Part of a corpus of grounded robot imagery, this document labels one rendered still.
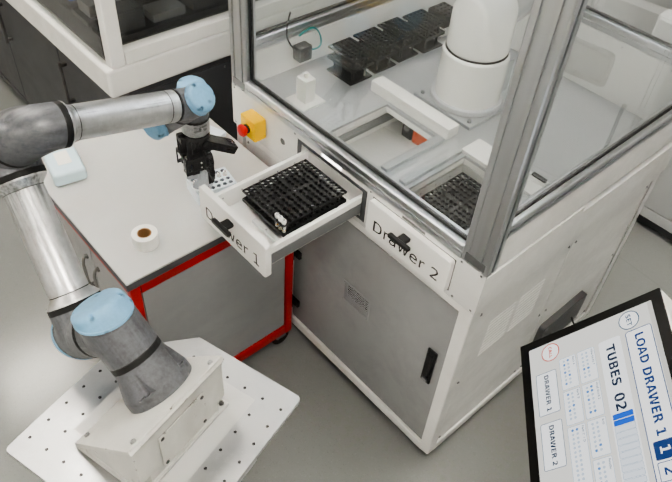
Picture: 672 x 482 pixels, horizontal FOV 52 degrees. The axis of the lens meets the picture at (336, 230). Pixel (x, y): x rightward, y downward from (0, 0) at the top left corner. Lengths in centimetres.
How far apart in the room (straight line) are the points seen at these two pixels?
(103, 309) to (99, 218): 66
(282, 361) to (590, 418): 147
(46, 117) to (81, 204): 67
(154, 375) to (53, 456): 30
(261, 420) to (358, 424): 92
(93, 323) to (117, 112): 44
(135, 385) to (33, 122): 55
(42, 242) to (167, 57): 108
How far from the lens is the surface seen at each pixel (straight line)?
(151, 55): 242
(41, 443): 163
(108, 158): 224
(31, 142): 146
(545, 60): 132
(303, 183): 188
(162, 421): 139
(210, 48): 254
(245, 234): 172
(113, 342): 142
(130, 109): 154
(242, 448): 155
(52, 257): 155
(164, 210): 203
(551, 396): 141
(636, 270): 326
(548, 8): 129
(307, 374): 255
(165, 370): 144
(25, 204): 155
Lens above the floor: 213
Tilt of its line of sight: 45 degrees down
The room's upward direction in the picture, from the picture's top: 5 degrees clockwise
